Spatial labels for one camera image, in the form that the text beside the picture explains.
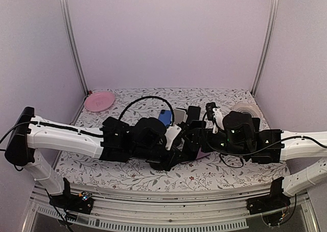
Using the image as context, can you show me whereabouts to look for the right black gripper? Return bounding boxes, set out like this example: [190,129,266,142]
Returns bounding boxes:
[185,128,248,159]

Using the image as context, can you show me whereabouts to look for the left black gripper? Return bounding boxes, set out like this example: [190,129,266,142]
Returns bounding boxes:
[132,144,188,173]

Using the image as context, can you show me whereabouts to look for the pink phone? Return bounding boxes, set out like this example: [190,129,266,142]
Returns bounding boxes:
[196,151,210,159]

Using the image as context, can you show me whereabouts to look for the black phone teal edge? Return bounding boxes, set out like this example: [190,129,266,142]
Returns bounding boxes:
[186,105,201,124]

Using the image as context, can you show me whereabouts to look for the white grey phone stand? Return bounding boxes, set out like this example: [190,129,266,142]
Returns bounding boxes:
[173,108,187,125]

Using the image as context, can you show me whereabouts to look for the black phone blue case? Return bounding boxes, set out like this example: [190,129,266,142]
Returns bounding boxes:
[252,118,261,132]

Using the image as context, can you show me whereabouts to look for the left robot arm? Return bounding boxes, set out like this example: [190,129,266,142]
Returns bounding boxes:
[5,107,184,208]

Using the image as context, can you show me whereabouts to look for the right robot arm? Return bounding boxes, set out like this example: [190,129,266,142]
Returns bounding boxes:
[186,108,326,210]

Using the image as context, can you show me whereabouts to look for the pink plate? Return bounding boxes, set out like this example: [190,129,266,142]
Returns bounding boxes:
[84,91,115,112]

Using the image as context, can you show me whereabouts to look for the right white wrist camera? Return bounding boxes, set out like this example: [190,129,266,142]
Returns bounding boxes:
[205,102,225,134]

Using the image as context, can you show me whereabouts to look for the left black cable loop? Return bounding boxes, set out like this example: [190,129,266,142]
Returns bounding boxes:
[119,96,174,127]

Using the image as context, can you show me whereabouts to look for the front aluminium rail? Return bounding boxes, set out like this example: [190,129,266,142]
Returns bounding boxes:
[22,185,312,232]

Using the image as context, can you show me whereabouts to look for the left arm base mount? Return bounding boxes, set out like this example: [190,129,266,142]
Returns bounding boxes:
[49,178,94,215]

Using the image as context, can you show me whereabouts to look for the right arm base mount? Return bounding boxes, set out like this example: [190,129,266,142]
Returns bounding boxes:
[246,193,294,227]

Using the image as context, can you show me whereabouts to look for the right aluminium frame post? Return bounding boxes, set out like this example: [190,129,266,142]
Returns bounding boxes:
[250,0,279,98]

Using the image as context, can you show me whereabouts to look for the aluminium frame post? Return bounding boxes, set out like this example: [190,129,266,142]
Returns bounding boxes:
[250,0,279,98]
[57,0,89,97]

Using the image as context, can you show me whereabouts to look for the left aluminium frame post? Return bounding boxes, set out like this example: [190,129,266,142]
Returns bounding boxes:
[57,0,89,97]

